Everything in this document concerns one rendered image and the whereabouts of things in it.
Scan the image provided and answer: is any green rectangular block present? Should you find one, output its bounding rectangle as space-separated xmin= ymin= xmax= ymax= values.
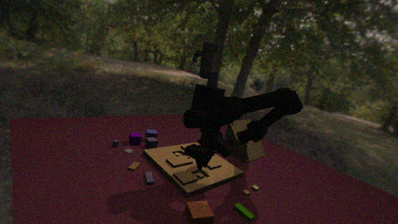
xmin=233 ymin=203 xmax=255 ymax=222

